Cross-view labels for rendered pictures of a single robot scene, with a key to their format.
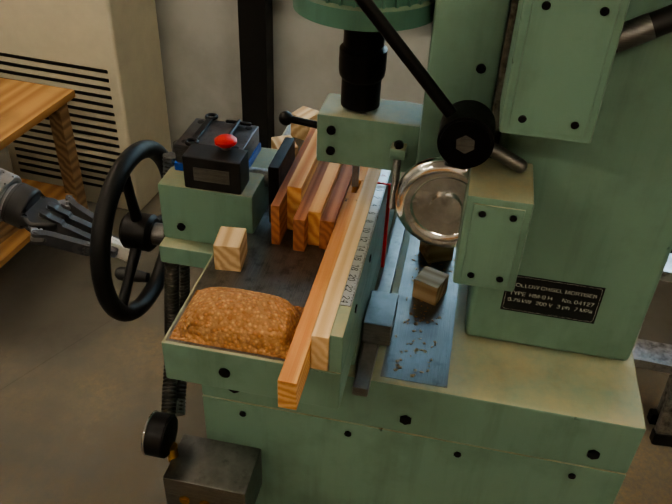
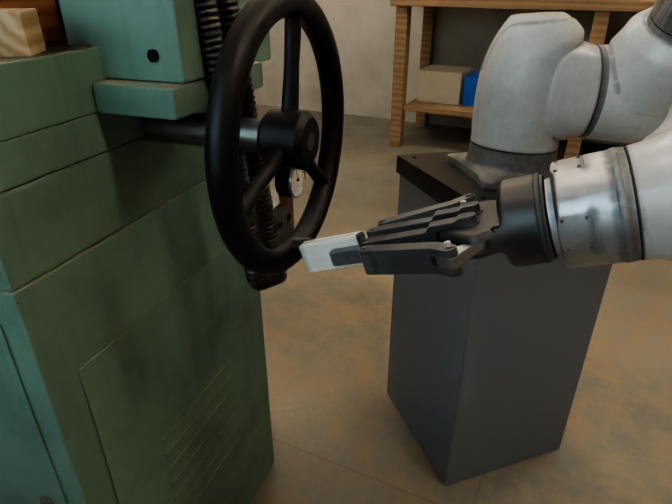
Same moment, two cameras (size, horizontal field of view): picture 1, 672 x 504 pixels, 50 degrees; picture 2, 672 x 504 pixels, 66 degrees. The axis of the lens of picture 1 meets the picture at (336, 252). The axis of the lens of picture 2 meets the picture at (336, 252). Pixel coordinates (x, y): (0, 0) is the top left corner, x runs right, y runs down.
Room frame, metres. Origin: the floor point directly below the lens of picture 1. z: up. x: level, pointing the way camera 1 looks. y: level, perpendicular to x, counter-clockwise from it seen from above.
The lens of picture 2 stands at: (1.45, 0.46, 0.96)
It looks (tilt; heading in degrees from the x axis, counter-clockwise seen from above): 28 degrees down; 190
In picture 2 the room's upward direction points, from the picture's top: straight up
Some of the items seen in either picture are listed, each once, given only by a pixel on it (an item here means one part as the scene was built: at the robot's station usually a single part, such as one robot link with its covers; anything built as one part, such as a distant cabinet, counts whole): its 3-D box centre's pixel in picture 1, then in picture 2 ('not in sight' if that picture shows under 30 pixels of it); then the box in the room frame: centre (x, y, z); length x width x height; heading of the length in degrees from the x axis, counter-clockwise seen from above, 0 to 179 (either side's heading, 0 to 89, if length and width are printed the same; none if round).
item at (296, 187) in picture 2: (163, 439); (288, 183); (0.65, 0.23, 0.65); 0.06 x 0.04 x 0.08; 170
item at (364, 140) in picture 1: (372, 138); not in sight; (0.86, -0.04, 1.03); 0.14 x 0.07 x 0.09; 80
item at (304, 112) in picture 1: (305, 123); not in sight; (1.11, 0.06, 0.92); 0.04 x 0.04 x 0.04; 59
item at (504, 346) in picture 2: not in sight; (483, 318); (0.48, 0.61, 0.30); 0.30 x 0.30 x 0.60; 30
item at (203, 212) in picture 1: (222, 192); (163, 25); (0.89, 0.17, 0.91); 0.15 x 0.14 x 0.09; 170
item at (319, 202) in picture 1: (329, 190); not in sight; (0.89, 0.01, 0.93); 0.20 x 0.02 x 0.06; 170
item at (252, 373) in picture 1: (279, 225); (108, 65); (0.88, 0.09, 0.87); 0.61 x 0.30 x 0.06; 170
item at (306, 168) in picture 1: (309, 176); not in sight; (0.91, 0.04, 0.94); 0.18 x 0.02 x 0.07; 170
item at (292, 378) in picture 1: (348, 218); not in sight; (0.83, -0.02, 0.92); 0.67 x 0.02 x 0.04; 170
